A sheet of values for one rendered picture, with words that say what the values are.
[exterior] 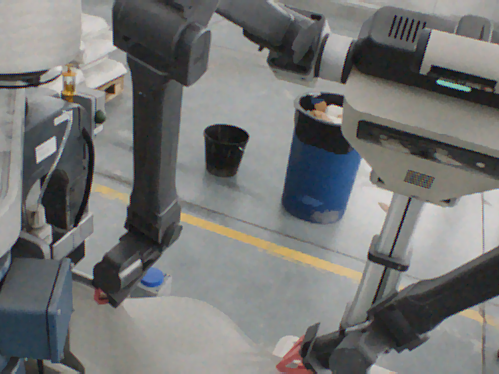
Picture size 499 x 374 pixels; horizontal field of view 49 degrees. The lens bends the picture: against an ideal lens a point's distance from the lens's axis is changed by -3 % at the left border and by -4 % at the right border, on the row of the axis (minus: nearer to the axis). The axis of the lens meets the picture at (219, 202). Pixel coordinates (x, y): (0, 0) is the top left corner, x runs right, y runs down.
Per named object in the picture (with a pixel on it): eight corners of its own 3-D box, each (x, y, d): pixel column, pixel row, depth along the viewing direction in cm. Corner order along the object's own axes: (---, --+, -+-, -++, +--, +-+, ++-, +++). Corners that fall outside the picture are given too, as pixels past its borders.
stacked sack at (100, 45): (130, 49, 445) (131, 31, 437) (81, 70, 390) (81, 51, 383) (85, 38, 457) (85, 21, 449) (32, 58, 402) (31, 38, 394)
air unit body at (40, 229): (58, 273, 102) (55, 203, 94) (42, 288, 98) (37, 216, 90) (38, 265, 103) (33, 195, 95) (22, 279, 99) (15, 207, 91)
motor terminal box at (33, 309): (77, 321, 75) (75, 255, 69) (64, 380, 66) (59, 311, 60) (17, 317, 74) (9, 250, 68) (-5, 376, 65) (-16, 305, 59)
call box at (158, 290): (171, 293, 143) (172, 275, 140) (156, 312, 137) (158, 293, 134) (144, 283, 146) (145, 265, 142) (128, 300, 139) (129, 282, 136)
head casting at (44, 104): (91, 214, 119) (92, 82, 103) (16, 277, 99) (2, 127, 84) (-16, 175, 127) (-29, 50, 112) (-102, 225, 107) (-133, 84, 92)
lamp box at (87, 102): (104, 133, 114) (105, 91, 109) (91, 141, 110) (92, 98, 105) (73, 124, 116) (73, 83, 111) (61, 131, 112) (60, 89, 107)
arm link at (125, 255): (185, 221, 90) (143, 193, 92) (144, 252, 81) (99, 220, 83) (165, 273, 97) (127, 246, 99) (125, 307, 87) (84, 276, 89)
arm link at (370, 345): (434, 331, 83) (399, 286, 84) (418, 363, 73) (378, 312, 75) (375, 366, 89) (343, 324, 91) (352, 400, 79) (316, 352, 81)
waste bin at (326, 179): (358, 198, 357) (384, 105, 322) (342, 239, 315) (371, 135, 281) (287, 177, 370) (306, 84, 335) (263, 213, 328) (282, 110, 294)
